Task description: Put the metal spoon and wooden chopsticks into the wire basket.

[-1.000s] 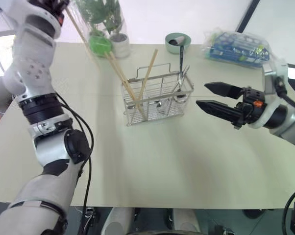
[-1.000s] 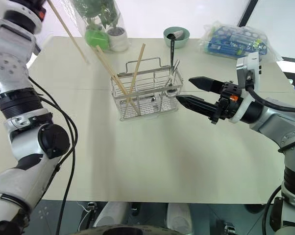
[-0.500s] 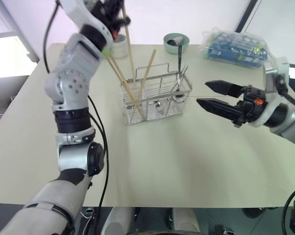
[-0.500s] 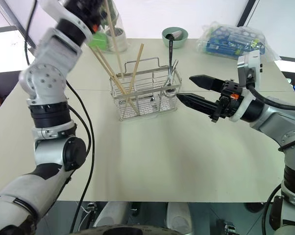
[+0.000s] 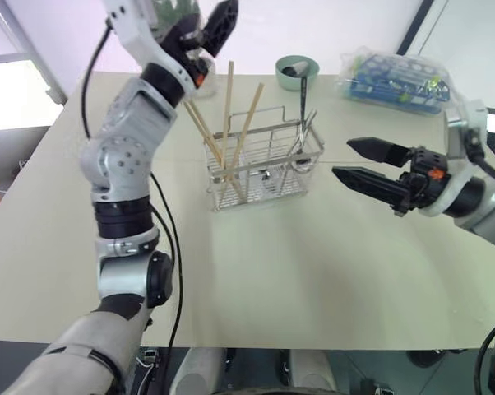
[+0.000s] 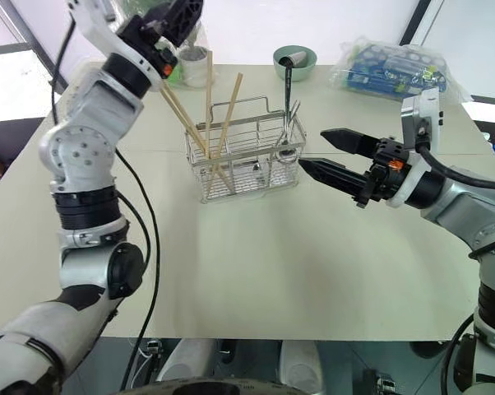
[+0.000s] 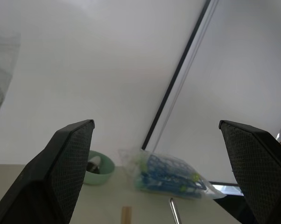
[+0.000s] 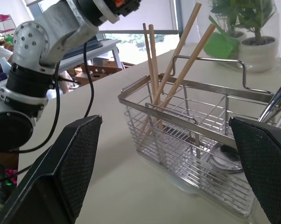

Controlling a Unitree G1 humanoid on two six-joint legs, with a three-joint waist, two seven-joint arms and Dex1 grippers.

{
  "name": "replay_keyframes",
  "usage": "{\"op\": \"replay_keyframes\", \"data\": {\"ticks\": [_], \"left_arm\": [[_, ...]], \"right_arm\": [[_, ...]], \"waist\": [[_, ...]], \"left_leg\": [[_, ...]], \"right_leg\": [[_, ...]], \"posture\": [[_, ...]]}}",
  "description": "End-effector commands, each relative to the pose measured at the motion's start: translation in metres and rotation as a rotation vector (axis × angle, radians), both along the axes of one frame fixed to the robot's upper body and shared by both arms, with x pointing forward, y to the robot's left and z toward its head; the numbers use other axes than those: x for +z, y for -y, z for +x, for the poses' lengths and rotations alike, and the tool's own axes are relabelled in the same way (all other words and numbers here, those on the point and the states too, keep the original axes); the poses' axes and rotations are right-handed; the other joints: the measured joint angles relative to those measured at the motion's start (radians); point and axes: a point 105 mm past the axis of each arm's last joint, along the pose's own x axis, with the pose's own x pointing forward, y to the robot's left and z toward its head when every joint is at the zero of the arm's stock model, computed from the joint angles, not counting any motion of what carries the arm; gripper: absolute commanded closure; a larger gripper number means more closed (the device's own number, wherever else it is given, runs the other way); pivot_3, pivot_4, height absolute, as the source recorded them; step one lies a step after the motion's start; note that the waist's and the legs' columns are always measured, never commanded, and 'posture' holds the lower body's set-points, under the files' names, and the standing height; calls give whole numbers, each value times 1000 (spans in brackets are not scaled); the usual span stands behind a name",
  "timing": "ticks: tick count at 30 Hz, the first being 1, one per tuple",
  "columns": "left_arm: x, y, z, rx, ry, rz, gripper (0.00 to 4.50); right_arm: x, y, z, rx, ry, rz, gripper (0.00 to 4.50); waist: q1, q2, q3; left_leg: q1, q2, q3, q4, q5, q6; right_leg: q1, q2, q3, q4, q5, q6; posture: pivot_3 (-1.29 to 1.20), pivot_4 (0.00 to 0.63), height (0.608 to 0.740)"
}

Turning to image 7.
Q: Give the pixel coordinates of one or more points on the wooden chopstick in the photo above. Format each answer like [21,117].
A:
[126,215]

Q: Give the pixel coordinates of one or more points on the clear bag with blue rack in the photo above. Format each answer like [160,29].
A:
[168,176]

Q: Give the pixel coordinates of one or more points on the small dark object in bowl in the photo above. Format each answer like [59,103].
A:
[95,164]

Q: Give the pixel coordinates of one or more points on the black window frame post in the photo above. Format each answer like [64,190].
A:
[177,70]

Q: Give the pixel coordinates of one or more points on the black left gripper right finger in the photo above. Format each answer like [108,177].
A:
[259,172]

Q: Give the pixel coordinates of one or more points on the green bowl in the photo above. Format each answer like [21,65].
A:
[101,175]

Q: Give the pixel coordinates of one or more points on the metal rod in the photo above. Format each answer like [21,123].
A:
[174,211]

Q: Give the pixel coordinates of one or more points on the clear plastic bag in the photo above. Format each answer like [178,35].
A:
[0,93]

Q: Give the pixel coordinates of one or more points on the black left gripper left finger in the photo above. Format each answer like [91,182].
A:
[49,177]

